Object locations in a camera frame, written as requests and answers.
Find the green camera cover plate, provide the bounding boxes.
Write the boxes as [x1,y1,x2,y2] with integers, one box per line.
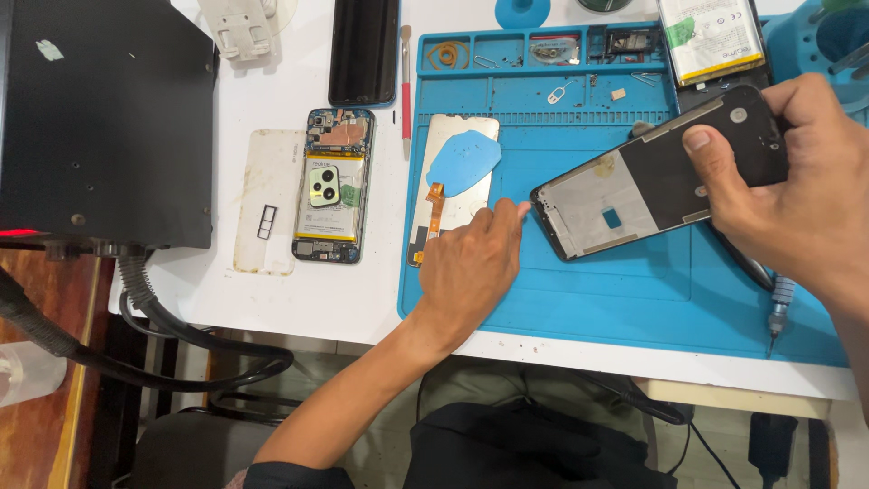
[308,166,341,209]

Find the opened phone with battery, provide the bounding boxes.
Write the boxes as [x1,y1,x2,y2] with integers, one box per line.
[291,108,377,265]

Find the black power adapter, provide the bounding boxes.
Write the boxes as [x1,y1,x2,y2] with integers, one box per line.
[747,412,800,489]

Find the orange flex cable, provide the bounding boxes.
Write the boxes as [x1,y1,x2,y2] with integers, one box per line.
[415,181,446,264]

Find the small metal phone parts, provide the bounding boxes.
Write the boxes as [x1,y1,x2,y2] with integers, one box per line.
[527,35,582,67]

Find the black corrugated hose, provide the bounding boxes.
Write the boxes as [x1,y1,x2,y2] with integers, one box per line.
[0,255,295,395]

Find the black metal machine box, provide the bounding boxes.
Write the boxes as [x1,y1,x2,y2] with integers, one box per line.
[0,0,220,250]

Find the blue tool holder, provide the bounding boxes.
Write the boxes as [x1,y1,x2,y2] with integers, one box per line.
[763,0,869,129]

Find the phone with white battery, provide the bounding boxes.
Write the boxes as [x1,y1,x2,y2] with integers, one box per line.
[656,0,774,92]

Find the person's left hand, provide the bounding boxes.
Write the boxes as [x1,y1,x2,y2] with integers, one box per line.
[413,199,534,349]

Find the grey stool seat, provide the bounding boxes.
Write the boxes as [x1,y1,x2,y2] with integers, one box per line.
[128,406,289,489]

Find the white phone stand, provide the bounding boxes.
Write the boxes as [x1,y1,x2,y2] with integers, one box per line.
[196,0,300,63]

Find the silver phone display panel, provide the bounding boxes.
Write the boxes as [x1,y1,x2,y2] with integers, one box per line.
[406,113,502,268]

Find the red handled brush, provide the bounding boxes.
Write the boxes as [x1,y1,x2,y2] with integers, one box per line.
[400,25,414,161]

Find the blue plastic opening card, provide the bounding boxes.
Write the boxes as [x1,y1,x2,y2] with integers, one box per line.
[425,129,504,200]

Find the black phone frame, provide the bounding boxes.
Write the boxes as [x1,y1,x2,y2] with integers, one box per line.
[529,84,793,263]

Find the black phone screen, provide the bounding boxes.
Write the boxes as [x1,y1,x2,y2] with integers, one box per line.
[328,0,401,108]

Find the orange rubber band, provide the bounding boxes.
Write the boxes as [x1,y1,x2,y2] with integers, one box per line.
[427,40,471,72]

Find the grey electric screwdriver pen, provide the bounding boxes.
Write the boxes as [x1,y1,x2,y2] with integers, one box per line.
[705,220,799,359]

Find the blue silicone repair mat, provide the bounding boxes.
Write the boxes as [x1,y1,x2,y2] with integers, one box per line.
[396,15,851,368]

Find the blue round suction base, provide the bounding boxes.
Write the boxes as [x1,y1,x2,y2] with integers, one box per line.
[493,0,553,30]

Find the black power cable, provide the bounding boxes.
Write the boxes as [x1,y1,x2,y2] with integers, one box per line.
[576,370,744,489]

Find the clear plastic bottle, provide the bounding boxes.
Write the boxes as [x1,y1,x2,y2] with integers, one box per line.
[0,340,68,409]

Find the clear phone back cover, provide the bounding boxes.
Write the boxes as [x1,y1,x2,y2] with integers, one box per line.
[232,128,308,277]

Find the person's right hand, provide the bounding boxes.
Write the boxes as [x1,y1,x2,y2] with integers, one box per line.
[682,72,869,308]

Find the black phone component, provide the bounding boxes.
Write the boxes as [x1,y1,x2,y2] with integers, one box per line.
[603,26,664,57]

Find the person's black shirt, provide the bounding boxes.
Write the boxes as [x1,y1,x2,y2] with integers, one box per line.
[242,399,680,489]

